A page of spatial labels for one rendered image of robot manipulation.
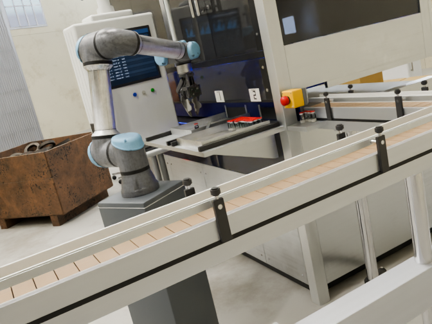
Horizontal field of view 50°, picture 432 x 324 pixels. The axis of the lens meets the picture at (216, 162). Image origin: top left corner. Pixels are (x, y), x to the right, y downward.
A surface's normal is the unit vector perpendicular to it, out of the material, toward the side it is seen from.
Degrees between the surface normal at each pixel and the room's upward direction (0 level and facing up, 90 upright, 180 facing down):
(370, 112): 90
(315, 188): 90
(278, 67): 90
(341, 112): 90
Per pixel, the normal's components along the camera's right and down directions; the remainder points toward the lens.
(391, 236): 0.47, 0.11
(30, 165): -0.39, 0.30
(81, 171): 0.90, -0.10
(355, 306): -0.22, -0.95
